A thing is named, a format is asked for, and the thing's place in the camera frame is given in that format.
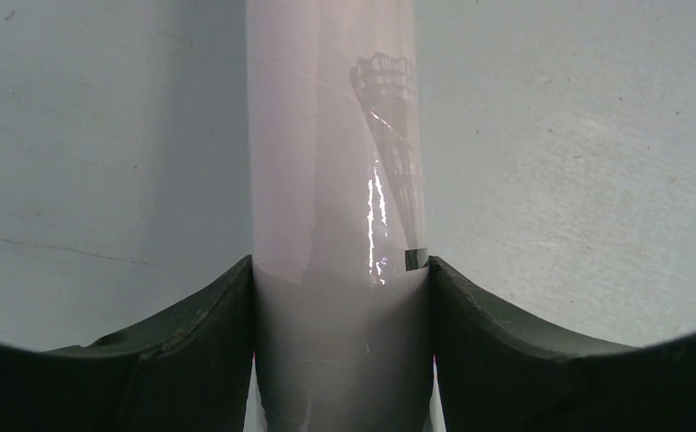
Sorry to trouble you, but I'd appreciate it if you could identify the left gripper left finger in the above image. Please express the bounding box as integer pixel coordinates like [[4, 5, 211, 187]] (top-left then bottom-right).
[[0, 257, 253, 431]]

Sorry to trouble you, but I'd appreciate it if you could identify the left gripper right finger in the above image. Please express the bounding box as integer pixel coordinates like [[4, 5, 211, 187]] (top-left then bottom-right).
[[429, 256, 696, 431]]

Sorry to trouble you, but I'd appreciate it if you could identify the white shuttlecock tube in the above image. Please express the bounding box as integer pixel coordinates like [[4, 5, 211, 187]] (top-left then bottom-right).
[[246, 1, 433, 431]]

